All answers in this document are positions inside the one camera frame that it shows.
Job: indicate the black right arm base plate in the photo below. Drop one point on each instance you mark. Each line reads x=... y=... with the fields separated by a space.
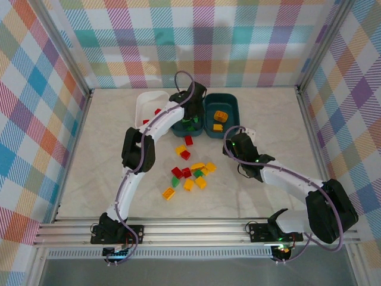
x=259 y=232

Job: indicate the aluminium side rail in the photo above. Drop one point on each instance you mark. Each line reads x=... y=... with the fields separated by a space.
x=78 y=134
x=312 y=131

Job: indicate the white plastic container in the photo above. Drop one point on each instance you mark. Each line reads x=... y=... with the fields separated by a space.
x=149 y=101

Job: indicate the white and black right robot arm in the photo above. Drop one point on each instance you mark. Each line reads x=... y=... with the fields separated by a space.
x=285 y=178

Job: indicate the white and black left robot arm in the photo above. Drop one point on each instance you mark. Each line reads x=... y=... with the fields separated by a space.
x=131 y=184

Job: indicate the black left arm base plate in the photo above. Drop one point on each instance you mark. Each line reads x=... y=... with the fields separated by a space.
x=135 y=233

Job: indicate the yellow lego brick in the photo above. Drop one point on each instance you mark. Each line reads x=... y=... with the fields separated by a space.
x=200 y=182
x=218 y=127
x=168 y=194
x=210 y=167
x=197 y=165
x=205 y=172
x=188 y=184
x=179 y=149
x=221 y=116

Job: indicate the aluminium frame post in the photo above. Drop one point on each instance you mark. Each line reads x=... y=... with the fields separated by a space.
x=67 y=50
x=326 y=44

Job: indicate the wide aluminium base rail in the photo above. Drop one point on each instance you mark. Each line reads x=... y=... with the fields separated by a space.
x=193 y=232

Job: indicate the dark teal plastic container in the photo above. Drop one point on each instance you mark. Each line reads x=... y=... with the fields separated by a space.
x=232 y=131
x=178 y=132

